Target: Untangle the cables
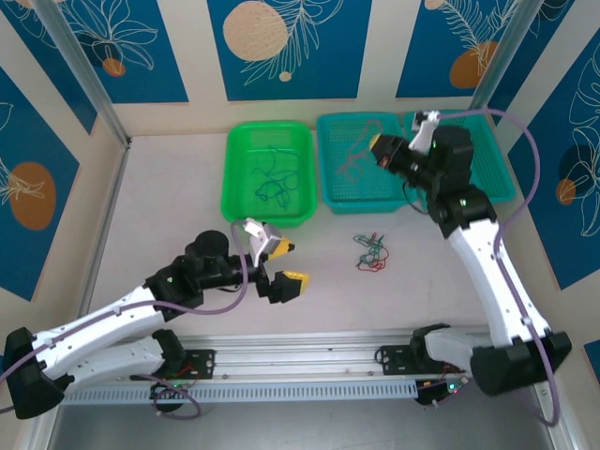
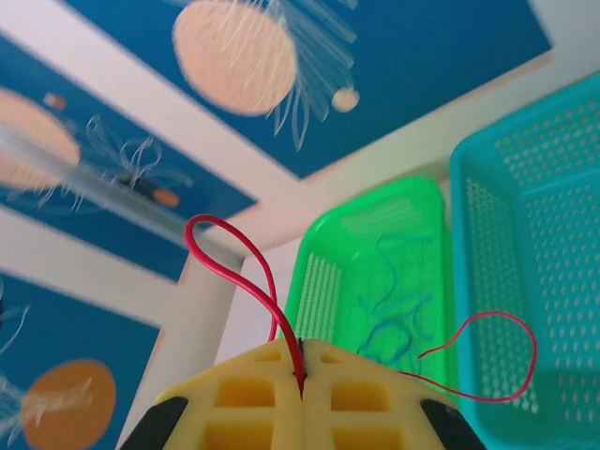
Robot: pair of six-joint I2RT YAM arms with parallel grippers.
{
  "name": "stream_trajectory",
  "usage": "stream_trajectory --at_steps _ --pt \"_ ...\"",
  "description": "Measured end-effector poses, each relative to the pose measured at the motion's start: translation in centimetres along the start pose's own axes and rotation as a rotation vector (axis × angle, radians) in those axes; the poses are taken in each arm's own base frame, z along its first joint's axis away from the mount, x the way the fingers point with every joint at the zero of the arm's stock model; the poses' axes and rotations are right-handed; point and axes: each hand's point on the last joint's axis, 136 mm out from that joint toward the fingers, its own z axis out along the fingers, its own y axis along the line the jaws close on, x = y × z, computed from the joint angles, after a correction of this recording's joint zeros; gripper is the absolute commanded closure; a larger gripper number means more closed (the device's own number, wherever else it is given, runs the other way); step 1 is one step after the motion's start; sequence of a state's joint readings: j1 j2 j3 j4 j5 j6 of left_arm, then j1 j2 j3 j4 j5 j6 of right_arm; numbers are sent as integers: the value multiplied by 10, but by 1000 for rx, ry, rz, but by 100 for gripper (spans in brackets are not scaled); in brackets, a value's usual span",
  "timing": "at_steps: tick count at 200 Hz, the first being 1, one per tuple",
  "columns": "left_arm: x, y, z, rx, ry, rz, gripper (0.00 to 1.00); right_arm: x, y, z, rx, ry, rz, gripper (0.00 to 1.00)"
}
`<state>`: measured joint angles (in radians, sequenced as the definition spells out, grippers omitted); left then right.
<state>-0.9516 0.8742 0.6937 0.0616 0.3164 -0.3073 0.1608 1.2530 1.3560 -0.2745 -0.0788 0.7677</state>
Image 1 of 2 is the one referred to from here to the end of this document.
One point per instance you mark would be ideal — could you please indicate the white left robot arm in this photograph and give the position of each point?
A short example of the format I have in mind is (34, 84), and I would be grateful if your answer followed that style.
(94, 337)

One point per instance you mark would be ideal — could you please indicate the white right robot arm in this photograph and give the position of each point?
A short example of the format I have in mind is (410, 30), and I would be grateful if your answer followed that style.
(497, 290)

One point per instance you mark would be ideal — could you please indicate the teal plastic basket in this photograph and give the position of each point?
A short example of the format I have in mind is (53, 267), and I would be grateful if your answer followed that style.
(490, 159)
(337, 194)

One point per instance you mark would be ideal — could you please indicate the green plastic basket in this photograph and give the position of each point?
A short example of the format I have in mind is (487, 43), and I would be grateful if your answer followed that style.
(239, 187)

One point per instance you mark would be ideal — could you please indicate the pile of coloured rubber bands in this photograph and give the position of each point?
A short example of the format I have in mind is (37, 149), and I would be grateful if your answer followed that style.
(375, 268)

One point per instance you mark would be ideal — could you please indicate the black mounting plate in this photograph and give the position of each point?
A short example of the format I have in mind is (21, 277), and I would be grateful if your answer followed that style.
(396, 358)
(201, 363)

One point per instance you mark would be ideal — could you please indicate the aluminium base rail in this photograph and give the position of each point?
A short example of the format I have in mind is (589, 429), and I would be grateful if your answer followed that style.
(304, 351)

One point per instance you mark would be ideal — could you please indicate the aluminium frame post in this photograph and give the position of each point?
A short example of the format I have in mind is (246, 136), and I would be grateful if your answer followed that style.
(501, 51)
(79, 70)

